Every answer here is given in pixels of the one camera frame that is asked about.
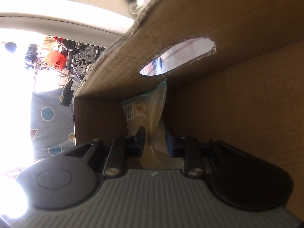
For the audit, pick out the grey sheet with circles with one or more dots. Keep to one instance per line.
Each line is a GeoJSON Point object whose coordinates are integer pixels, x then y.
{"type": "Point", "coordinates": [47, 128]}

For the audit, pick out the beige plastic packet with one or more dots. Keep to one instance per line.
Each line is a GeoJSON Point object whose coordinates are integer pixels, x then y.
{"type": "Point", "coordinates": [152, 109]}

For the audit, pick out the light blue packet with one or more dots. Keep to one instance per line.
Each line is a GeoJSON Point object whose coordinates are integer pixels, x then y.
{"type": "Point", "coordinates": [162, 86]}

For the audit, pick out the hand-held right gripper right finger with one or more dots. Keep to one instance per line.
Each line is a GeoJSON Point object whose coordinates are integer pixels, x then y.
{"type": "Point", "coordinates": [169, 142]}

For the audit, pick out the dark round hanging object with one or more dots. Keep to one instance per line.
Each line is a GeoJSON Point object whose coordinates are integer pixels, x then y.
{"type": "Point", "coordinates": [10, 46]}

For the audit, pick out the black bicycle saddle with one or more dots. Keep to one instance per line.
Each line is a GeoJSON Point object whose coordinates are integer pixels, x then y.
{"type": "Point", "coordinates": [67, 92]}

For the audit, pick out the brown cardboard box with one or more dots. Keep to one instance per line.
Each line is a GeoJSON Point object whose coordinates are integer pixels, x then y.
{"type": "Point", "coordinates": [237, 87]}

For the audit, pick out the folded wheelchair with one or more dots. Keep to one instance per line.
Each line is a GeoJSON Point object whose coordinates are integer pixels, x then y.
{"type": "Point", "coordinates": [80, 54]}

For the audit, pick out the red plastic bag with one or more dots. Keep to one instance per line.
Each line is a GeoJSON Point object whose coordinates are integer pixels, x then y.
{"type": "Point", "coordinates": [55, 58]}

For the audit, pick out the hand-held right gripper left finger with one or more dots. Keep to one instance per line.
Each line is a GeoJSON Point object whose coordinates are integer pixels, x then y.
{"type": "Point", "coordinates": [141, 137]}

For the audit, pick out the blue hanging clothes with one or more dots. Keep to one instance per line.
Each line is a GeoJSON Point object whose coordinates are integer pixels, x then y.
{"type": "Point", "coordinates": [30, 54]}

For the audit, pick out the beige hanging cloth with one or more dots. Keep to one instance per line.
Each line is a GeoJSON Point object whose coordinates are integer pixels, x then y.
{"type": "Point", "coordinates": [48, 40]}

